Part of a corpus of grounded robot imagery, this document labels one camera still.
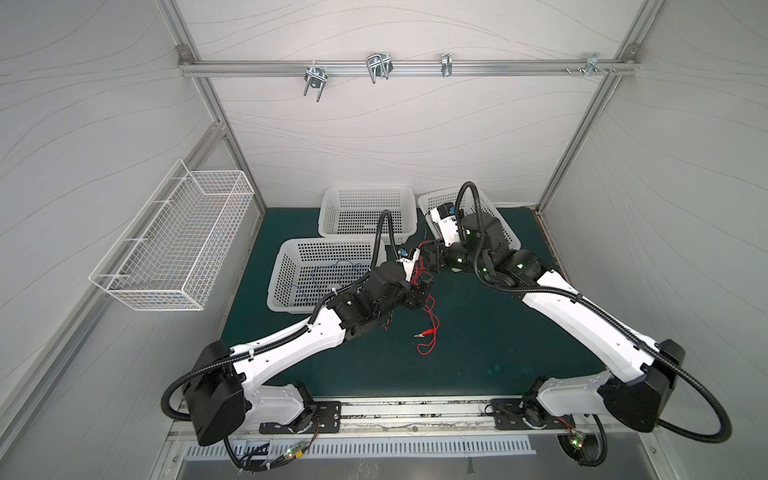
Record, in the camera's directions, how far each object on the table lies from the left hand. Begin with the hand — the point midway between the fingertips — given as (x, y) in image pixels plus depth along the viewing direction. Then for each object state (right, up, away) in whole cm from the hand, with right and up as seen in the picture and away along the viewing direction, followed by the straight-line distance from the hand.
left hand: (425, 273), depth 75 cm
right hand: (-1, +9, -4) cm, 10 cm away
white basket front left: (-38, -2, +26) cm, 46 cm away
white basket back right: (+23, +23, +44) cm, 54 cm away
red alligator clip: (+1, -19, +11) cm, 22 cm away
